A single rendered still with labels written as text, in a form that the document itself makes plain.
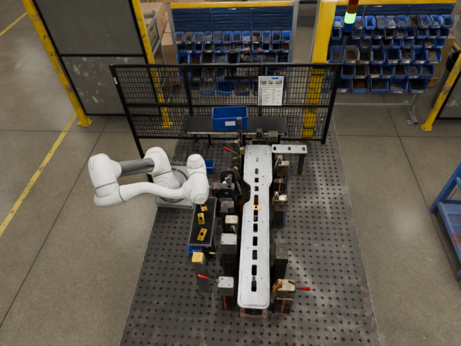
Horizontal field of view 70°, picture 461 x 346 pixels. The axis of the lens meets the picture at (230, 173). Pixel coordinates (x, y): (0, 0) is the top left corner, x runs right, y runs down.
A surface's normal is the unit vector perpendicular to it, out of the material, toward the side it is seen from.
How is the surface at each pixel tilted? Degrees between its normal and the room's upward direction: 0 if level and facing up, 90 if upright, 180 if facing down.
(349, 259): 0
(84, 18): 90
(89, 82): 90
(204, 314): 0
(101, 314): 0
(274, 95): 90
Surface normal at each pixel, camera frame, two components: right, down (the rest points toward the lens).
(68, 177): -0.05, -0.68
